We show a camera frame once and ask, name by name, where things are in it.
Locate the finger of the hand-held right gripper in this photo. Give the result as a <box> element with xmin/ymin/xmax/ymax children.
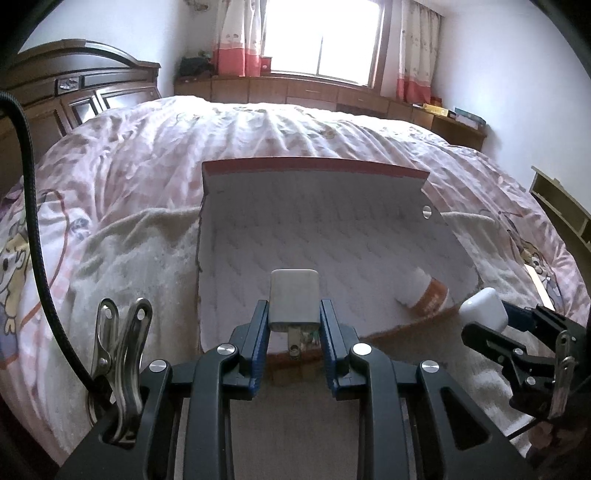
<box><xmin>462</xmin><ymin>322</ymin><xmax>532</xmax><ymax>372</ymax></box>
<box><xmin>501</xmin><ymin>301</ymin><xmax>575</xmax><ymax>340</ymax></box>

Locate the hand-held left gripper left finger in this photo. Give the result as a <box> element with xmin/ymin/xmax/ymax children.
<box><xmin>60</xmin><ymin>299</ymin><xmax>271</xmax><ymax>480</ymax></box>

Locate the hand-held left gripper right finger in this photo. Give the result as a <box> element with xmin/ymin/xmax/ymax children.
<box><xmin>321</xmin><ymin>299</ymin><xmax>546</xmax><ymax>480</ymax></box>

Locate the white earbud case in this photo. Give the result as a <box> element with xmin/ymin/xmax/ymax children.
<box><xmin>458</xmin><ymin>287</ymin><xmax>509</xmax><ymax>332</ymax></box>

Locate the white charger plug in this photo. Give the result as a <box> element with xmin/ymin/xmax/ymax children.
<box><xmin>269</xmin><ymin>268</ymin><xmax>321</xmax><ymax>360</ymax></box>

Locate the red cardboard box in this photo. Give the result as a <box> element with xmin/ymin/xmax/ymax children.
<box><xmin>196</xmin><ymin>157</ymin><xmax>481</xmax><ymax>358</ymax></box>

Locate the person's right hand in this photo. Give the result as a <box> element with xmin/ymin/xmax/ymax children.
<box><xmin>529</xmin><ymin>418</ymin><xmax>571</xmax><ymax>462</ymax></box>

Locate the tan flat strip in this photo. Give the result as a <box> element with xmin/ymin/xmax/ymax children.
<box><xmin>524</xmin><ymin>264</ymin><xmax>556</xmax><ymax>311</ymax></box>

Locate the white bottle with orange label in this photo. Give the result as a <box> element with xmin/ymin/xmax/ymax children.
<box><xmin>397</xmin><ymin>268</ymin><xmax>450</xmax><ymax>317</ymax></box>

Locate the white fluffy blanket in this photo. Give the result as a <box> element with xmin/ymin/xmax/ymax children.
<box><xmin>67</xmin><ymin>205</ymin><xmax>548</xmax><ymax>464</ymax></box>

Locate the dark green flat box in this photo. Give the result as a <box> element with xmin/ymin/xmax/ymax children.
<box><xmin>454</xmin><ymin>107</ymin><xmax>487</xmax><ymax>127</ymax></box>

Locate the pink cartoon quilt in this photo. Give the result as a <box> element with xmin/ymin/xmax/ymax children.
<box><xmin>0</xmin><ymin>95</ymin><xmax>580</xmax><ymax>464</ymax></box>

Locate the wooden window cabinet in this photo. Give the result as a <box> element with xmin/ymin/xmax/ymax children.
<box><xmin>173</xmin><ymin>73</ymin><xmax>488</xmax><ymax>151</ymax></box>

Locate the black bag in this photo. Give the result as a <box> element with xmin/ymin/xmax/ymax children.
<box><xmin>178</xmin><ymin>55</ymin><xmax>216</xmax><ymax>79</ymax></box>

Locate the pink and white curtain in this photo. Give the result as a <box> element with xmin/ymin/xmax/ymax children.
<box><xmin>394</xmin><ymin>0</ymin><xmax>445</xmax><ymax>105</ymax></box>
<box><xmin>211</xmin><ymin>0</ymin><xmax>269</xmax><ymax>78</ymax></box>

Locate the dark wooden headboard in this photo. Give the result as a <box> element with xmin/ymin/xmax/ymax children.
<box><xmin>0</xmin><ymin>39</ymin><xmax>162</xmax><ymax>185</ymax></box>

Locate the black cable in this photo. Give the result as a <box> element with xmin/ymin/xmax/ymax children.
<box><xmin>0</xmin><ymin>90</ymin><xmax>114</xmax><ymax>418</ymax></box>
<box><xmin>505</xmin><ymin>414</ymin><xmax>542</xmax><ymax>440</ymax></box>

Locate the pale yellow wooden frame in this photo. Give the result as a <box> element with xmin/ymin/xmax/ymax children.
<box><xmin>529</xmin><ymin>165</ymin><xmax>591</xmax><ymax>260</ymax></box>

